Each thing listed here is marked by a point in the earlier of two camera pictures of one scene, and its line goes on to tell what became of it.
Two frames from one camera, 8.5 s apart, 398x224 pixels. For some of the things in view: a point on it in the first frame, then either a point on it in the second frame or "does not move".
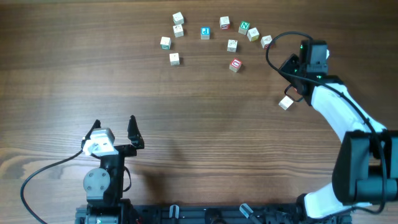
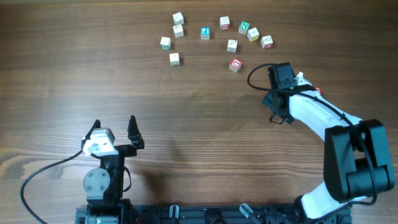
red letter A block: x=174 y=58 does not move
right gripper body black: x=291 y=66 -> x=270 y=103
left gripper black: x=123 y=149 does not move
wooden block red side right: x=265 y=41 does not move
